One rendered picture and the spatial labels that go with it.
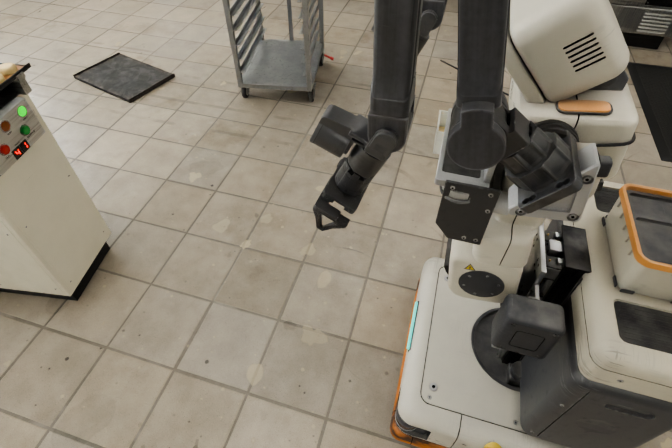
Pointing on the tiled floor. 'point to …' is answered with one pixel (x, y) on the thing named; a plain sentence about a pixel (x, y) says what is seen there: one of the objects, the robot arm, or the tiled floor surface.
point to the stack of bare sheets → (124, 77)
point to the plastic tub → (440, 131)
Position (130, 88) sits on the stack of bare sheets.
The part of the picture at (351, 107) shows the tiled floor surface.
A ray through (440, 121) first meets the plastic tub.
